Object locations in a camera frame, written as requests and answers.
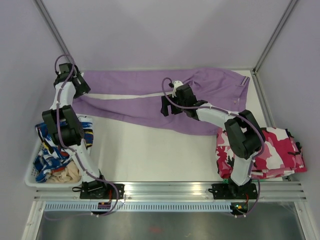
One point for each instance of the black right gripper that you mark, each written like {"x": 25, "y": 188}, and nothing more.
{"x": 164, "y": 109}

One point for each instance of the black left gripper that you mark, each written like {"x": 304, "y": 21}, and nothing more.
{"x": 84, "y": 88}

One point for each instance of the purple trousers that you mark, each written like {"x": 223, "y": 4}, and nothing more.
{"x": 135, "y": 96}

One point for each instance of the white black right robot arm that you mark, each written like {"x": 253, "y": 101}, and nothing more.
{"x": 244, "y": 134}

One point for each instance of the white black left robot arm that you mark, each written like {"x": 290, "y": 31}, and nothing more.
{"x": 67, "y": 131}

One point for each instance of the pink camouflage folded trousers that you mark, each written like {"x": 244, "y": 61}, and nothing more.
{"x": 282, "y": 155}

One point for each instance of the blue white patterned garment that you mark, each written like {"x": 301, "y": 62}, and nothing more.
{"x": 51, "y": 156}

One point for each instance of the beige garment in basket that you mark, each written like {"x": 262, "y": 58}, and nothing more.
{"x": 65, "y": 175}

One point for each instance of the white plastic laundry basket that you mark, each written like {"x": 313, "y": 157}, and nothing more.
{"x": 30, "y": 178}

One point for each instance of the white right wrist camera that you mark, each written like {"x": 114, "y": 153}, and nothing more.
{"x": 176, "y": 85}

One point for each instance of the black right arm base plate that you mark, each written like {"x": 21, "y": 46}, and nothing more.
{"x": 230, "y": 191}

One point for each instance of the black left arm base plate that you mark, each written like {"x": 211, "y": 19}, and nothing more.
{"x": 106, "y": 193}

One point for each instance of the white slotted cable duct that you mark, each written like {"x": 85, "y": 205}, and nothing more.
{"x": 74, "y": 206}

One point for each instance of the aluminium frame rail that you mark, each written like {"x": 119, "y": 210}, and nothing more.
{"x": 206, "y": 191}

